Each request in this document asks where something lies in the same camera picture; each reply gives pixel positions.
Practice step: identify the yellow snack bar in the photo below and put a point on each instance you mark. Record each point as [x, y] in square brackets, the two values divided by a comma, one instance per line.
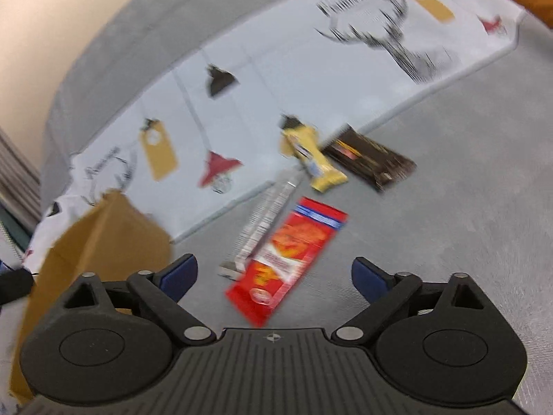
[311, 155]

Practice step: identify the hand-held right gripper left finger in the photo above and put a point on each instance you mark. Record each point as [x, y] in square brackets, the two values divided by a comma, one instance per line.
[179, 274]

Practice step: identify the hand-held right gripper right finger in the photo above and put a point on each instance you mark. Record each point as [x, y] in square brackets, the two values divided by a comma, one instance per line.
[371, 279]

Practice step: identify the silver stick packet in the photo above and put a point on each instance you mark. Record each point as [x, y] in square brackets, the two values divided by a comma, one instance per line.
[263, 216]

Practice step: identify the dark brown chocolate bar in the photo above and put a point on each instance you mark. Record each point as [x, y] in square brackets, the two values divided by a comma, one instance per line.
[371, 160]

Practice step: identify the large red snack packet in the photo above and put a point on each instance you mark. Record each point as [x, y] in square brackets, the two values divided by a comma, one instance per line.
[293, 242]

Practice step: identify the brown cardboard box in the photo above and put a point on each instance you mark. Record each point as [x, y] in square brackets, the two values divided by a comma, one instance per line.
[86, 242]

